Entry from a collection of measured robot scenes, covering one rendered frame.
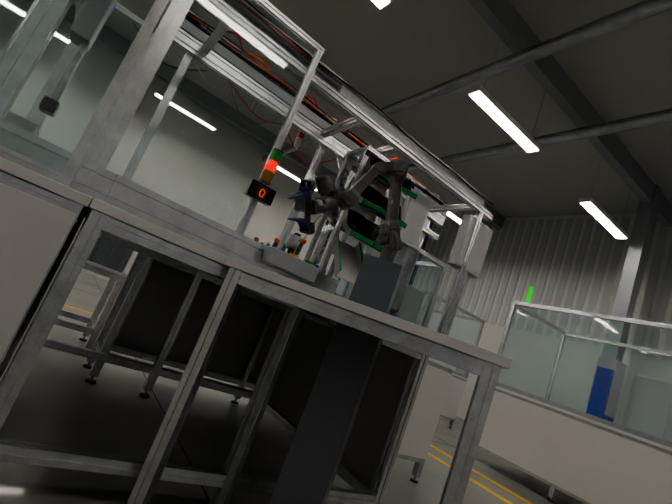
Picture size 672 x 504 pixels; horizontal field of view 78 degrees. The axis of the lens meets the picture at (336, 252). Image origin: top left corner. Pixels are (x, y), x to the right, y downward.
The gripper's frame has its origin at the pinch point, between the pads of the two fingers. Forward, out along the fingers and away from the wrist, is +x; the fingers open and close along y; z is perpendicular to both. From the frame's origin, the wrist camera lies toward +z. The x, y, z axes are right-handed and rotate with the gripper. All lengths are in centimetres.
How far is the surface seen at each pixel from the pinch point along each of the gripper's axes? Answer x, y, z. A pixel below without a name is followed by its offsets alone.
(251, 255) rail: 8.2, -18.6, 15.3
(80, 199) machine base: 58, 4, 23
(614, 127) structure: -632, 55, 63
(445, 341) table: -9, -31, -55
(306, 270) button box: -8.2, -24.6, 3.9
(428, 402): -144, -155, 28
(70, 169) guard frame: 59, 12, 27
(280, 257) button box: 1.5, -18.6, 6.9
